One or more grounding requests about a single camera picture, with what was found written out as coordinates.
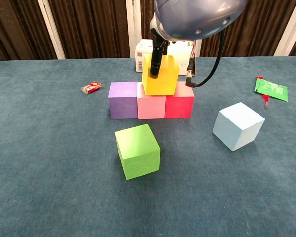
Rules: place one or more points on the red candy wrapper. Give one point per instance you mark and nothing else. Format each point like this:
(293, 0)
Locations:
(91, 88)

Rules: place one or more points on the white cardboard box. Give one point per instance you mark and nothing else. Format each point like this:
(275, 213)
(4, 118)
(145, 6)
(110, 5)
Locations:
(141, 49)

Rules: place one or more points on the teal felt table cover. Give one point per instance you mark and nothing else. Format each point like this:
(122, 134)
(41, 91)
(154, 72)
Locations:
(39, 172)

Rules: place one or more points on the green foam cube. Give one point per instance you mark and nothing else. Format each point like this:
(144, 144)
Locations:
(138, 158)

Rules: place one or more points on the red foam cube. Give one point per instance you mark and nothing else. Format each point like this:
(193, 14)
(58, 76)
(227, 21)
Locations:
(180, 106)

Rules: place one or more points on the pink foam cube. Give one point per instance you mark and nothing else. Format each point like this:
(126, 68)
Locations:
(151, 107)

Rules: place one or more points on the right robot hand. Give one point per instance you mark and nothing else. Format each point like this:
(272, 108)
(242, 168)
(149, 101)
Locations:
(156, 61)

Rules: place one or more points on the purple foam cube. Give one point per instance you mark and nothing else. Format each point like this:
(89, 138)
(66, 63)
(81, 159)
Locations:
(123, 106)

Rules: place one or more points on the white frame post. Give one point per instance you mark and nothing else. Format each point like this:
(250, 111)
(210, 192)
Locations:
(133, 24)
(51, 29)
(289, 27)
(198, 48)

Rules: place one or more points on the small red ribbon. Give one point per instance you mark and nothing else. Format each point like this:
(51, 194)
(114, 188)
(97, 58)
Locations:
(266, 100)

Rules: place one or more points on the light blue foam cube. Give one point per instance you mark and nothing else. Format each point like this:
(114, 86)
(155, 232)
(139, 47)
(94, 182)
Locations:
(234, 128)

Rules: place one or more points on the green sachet packet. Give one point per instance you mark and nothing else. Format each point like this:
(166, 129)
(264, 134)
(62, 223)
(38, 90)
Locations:
(271, 90)

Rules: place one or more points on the yellow foam cube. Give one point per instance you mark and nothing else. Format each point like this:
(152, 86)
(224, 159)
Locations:
(166, 81)

